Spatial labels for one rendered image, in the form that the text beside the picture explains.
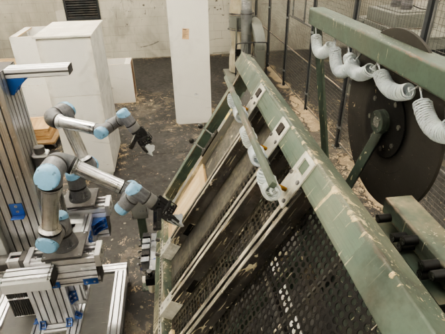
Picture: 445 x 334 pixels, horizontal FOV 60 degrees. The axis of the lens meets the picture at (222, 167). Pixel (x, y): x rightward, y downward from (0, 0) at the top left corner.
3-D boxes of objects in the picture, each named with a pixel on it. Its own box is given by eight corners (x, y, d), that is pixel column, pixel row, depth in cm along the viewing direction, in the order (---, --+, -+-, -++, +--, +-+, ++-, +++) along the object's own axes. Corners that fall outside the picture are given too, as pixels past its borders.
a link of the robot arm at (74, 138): (77, 181, 271) (44, 108, 248) (89, 170, 283) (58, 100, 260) (91, 180, 267) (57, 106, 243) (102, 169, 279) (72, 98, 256)
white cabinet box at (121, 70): (106, 95, 755) (100, 59, 719) (137, 94, 761) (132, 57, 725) (104, 104, 716) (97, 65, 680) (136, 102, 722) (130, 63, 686)
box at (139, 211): (133, 211, 303) (130, 191, 294) (149, 209, 304) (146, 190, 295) (132, 220, 292) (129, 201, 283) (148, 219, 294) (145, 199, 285)
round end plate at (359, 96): (332, 157, 228) (353, 14, 188) (342, 156, 229) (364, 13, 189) (402, 248, 160) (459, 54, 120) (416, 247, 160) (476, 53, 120)
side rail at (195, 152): (177, 197, 301) (164, 191, 297) (253, 75, 260) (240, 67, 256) (177, 201, 296) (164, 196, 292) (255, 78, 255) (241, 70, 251)
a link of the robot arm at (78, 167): (48, 158, 203) (134, 195, 217) (40, 168, 194) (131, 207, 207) (55, 140, 198) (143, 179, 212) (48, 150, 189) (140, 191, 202)
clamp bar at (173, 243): (171, 251, 243) (136, 238, 234) (277, 92, 198) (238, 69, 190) (171, 262, 234) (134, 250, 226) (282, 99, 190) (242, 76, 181)
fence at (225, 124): (170, 213, 278) (165, 211, 276) (240, 103, 242) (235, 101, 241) (170, 217, 273) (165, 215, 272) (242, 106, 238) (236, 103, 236)
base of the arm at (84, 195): (67, 204, 262) (63, 192, 257) (71, 192, 275) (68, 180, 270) (89, 202, 264) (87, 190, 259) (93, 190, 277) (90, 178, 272)
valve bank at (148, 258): (142, 249, 291) (138, 224, 279) (161, 247, 292) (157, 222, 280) (137, 302, 248) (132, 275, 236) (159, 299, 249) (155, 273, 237)
